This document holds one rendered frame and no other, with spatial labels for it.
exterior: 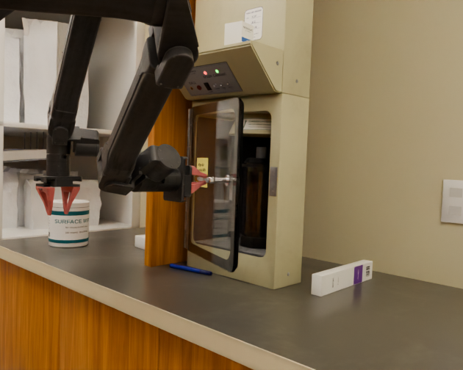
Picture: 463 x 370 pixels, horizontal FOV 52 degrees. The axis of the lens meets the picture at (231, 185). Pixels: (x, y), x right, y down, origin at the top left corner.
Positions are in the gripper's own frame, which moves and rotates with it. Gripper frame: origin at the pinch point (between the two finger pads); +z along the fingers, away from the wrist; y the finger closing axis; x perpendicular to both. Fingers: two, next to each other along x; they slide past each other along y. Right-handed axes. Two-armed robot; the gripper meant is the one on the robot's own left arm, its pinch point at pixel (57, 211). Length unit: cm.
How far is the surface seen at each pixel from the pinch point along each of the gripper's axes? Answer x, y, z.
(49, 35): 81, 35, -64
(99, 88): 108, 74, -49
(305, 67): -46, 41, -38
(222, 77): -32, 26, -35
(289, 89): -46, 36, -32
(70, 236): 28.9, 18.4, 12.3
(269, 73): -46, 28, -35
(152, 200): -8.7, 23.3, -2.7
